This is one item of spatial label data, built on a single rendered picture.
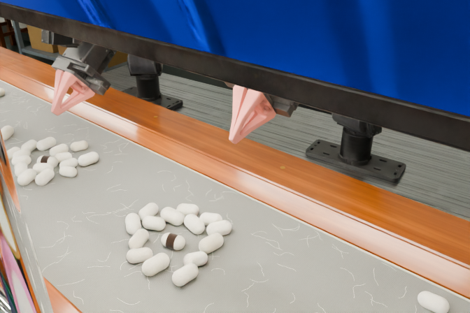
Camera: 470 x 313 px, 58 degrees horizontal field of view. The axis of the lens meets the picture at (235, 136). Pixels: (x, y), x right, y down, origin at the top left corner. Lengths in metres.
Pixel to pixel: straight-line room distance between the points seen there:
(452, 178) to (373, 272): 0.42
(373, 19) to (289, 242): 0.42
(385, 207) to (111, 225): 0.39
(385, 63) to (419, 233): 0.42
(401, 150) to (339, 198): 0.39
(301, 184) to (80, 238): 0.33
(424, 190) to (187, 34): 0.68
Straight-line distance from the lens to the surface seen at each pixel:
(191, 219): 0.60
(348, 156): 0.90
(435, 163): 0.99
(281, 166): 0.70
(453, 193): 0.90
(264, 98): 0.59
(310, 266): 0.57
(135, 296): 0.54
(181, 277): 0.53
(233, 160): 0.72
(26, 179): 0.77
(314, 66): 0.23
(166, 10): 0.30
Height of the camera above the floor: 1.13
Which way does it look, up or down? 28 degrees down
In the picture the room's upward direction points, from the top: straight up
